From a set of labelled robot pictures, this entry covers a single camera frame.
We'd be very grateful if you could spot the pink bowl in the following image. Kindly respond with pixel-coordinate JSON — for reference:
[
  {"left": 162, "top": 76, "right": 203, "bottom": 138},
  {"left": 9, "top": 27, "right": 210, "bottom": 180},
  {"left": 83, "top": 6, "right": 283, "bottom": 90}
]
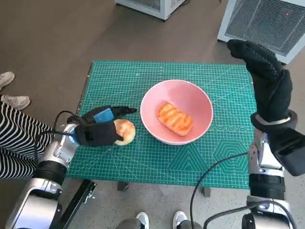
[{"left": 140, "top": 80, "right": 214, "bottom": 146}]

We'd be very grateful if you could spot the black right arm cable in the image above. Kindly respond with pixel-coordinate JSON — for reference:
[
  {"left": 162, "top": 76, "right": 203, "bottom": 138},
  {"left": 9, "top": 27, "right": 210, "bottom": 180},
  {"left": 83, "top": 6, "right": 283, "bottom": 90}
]
[
  {"left": 203, "top": 206, "right": 260, "bottom": 229},
  {"left": 190, "top": 152, "right": 250, "bottom": 222}
]

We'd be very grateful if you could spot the round toy bread bun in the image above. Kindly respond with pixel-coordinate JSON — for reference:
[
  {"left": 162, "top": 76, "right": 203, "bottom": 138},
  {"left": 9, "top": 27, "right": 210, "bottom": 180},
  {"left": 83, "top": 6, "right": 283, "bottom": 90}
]
[{"left": 112, "top": 119, "right": 136, "bottom": 146}]

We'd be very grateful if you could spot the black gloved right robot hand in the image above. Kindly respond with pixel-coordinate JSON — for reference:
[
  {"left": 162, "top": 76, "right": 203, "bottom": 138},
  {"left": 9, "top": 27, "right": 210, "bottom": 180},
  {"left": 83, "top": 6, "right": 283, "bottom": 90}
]
[{"left": 226, "top": 39, "right": 293, "bottom": 125}]

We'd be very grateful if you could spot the white cabinet with glass front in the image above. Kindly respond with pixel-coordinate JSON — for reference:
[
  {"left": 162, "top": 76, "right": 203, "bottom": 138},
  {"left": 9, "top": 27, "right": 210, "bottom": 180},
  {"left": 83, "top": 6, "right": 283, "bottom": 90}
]
[{"left": 114, "top": 0, "right": 185, "bottom": 21}]

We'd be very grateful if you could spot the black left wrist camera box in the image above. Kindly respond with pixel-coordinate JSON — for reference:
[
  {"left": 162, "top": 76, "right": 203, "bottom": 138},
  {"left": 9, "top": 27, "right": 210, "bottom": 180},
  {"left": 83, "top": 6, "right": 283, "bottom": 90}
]
[{"left": 75, "top": 121, "right": 124, "bottom": 147}]

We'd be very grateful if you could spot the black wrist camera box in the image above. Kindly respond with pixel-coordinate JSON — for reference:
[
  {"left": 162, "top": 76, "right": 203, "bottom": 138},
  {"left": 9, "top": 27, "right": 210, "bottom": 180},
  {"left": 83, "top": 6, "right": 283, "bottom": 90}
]
[
  {"left": 75, "top": 121, "right": 124, "bottom": 147},
  {"left": 269, "top": 128, "right": 305, "bottom": 177}
]

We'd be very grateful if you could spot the oblong grilled toy bread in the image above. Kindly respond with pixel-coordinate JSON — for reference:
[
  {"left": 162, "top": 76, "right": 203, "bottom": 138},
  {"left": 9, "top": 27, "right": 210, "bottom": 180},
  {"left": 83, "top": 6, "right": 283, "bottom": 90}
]
[{"left": 156, "top": 101, "right": 193, "bottom": 136}]

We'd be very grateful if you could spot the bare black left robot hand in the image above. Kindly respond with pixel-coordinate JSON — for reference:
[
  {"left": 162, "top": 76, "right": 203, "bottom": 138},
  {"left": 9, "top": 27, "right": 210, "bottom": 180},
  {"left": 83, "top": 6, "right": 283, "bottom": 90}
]
[{"left": 66, "top": 105, "right": 138, "bottom": 125}]

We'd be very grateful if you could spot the green cutting mat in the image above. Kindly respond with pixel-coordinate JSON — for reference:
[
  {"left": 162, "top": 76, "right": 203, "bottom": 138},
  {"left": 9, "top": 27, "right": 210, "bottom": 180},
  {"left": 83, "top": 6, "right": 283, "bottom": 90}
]
[{"left": 65, "top": 61, "right": 257, "bottom": 190}]

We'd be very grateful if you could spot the person's white shoe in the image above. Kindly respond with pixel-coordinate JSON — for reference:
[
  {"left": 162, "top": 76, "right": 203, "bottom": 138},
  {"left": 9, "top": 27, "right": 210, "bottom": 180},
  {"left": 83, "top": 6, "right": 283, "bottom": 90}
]
[
  {"left": 0, "top": 71, "right": 15, "bottom": 91},
  {"left": 0, "top": 94, "right": 31, "bottom": 111}
]

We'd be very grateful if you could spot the black metal frame bar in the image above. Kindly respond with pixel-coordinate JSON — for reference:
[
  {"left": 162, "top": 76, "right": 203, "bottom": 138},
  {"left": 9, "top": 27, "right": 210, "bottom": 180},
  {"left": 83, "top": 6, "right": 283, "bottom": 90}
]
[{"left": 61, "top": 179, "right": 97, "bottom": 229}]

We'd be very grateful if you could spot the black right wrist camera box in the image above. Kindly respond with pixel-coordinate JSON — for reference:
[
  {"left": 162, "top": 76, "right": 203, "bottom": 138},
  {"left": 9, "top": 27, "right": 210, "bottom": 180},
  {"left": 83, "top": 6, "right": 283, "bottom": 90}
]
[{"left": 269, "top": 128, "right": 305, "bottom": 177}]

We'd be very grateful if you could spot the white cabinet with mesh front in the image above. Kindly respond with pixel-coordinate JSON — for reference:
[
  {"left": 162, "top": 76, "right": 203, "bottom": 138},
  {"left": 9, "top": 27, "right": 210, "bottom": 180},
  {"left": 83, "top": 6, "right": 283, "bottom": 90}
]
[{"left": 217, "top": 0, "right": 305, "bottom": 65}]

